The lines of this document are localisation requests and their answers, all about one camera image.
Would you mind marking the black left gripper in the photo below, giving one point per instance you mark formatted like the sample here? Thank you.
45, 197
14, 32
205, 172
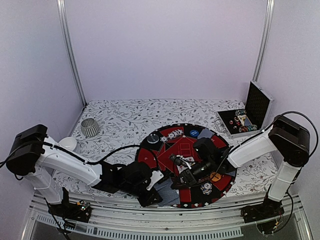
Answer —
148, 201

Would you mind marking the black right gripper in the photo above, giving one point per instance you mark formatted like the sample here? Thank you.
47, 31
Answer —
190, 179

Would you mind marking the blue playing card deck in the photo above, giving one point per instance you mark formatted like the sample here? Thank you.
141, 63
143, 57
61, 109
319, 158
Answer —
169, 196

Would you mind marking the queen of hearts card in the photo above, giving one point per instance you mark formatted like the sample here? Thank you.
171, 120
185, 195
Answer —
190, 160

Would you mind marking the white blue chip stack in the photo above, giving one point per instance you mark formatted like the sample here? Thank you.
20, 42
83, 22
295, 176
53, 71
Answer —
206, 188

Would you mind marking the orange big blind button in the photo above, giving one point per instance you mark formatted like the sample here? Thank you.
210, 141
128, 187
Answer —
215, 177

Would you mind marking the black dealer button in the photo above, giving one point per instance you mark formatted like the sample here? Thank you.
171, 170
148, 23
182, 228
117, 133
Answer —
153, 138

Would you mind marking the white blue chip row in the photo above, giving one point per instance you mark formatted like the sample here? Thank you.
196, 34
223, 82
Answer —
172, 135

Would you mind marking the blue small blind button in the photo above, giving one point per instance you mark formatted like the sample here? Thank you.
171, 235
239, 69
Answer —
194, 133

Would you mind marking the blue card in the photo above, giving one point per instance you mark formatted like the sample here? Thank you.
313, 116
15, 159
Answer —
206, 133

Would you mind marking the three of diamonds card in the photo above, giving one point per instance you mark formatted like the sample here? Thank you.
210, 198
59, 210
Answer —
181, 168

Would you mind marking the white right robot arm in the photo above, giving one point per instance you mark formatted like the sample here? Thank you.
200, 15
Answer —
284, 139

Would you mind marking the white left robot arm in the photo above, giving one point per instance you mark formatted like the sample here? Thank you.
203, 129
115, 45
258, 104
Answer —
33, 151

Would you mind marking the round red black poker mat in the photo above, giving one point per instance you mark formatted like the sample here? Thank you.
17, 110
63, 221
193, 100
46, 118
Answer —
156, 156

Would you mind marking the floral patterned tablecloth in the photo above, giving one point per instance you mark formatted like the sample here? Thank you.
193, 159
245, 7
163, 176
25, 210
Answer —
128, 122

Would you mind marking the striped ceramic mug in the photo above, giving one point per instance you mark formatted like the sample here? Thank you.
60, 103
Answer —
89, 127

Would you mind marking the white round dish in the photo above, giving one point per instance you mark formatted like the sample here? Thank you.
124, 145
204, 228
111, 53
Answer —
69, 143

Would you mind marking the aluminium poker chip case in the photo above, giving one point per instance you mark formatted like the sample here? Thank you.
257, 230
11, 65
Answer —
250, 119

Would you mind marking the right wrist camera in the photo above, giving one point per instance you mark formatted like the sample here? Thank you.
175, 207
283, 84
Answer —
176, 161

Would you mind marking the aluminium front rail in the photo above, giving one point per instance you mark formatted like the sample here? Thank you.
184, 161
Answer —
124, 219

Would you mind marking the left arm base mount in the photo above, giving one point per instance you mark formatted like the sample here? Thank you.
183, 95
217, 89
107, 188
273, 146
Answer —
80, 211

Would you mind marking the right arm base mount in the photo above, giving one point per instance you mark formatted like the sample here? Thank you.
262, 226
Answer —
269, 212

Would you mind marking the left aluminium frame post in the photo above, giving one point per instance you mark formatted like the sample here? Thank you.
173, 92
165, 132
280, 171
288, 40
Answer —
69, 49

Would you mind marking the aluminium frame post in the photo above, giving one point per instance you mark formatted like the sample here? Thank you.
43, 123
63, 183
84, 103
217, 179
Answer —
69, 49
267, 24

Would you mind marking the right aluminium frame post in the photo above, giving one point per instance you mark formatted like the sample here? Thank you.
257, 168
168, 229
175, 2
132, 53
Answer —
267, 24

